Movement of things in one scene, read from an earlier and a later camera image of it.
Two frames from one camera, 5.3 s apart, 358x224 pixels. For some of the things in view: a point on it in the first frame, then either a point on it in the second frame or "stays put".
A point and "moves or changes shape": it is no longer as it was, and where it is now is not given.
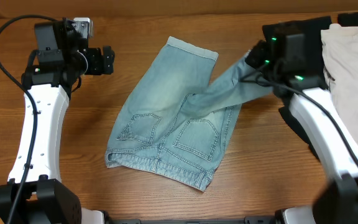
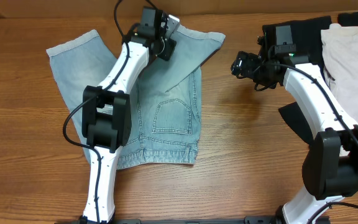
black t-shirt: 311,28 stays put
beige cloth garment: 350,61 stays put
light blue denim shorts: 179,119 moves or changes shape
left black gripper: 97,68 to 166,54
